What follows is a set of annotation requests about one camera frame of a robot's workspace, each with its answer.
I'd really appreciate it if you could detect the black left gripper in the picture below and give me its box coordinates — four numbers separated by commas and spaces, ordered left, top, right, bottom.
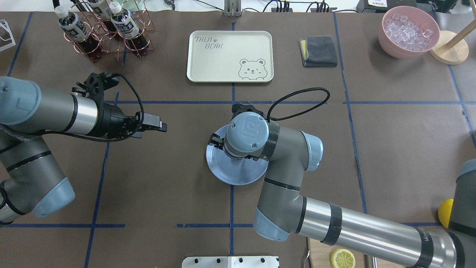
97, 103, 168, 139

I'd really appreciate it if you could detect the lemon half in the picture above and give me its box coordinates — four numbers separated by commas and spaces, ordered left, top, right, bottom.
330, 248, 356, 268

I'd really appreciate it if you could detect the white cup rack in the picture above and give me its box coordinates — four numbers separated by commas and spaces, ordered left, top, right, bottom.
0, 20, 16, 51

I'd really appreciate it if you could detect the wooden stand with carton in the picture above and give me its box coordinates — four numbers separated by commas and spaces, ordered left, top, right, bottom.
430, 20, 476, 65

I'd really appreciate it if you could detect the copper wire bottle rack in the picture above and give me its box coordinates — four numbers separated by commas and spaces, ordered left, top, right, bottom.
53, 0, 155, 62

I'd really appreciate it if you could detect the blue plate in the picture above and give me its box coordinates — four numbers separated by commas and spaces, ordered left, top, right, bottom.
205, 145, 268, 185

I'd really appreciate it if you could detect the pink bowl of ice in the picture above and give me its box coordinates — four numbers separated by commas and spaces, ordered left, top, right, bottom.
379, 6, 440, 59

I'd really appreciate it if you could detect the grey folded cloth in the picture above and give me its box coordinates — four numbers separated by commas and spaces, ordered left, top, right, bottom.
299, 36, 338, 68

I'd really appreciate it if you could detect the wooden cutting board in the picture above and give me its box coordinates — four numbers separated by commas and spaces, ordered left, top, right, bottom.
308, 239, 369, 268

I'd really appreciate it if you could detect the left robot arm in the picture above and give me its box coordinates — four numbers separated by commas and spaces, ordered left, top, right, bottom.
0, 72, 168, 227

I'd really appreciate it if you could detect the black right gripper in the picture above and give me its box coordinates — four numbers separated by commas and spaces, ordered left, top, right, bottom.
208, 133, 226, 151

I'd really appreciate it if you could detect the cream bear tray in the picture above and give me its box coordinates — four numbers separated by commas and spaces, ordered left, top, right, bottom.
186, 31, 274, 83

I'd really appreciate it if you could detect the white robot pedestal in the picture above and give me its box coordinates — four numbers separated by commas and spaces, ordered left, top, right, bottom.
181, 256, 280, 268

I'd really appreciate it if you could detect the aluminium frame post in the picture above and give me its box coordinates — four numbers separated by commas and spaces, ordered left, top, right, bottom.
224, 0, 242, 17

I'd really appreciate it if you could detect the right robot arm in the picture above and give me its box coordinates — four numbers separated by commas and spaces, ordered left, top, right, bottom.
219, 108, 475, 268

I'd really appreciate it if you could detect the yellow lemon front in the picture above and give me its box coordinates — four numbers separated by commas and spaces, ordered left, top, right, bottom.
437, 198, 454, 229

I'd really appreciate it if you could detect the dark bottle white cap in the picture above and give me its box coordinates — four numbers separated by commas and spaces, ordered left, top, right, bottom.
54, 5, 102, 61

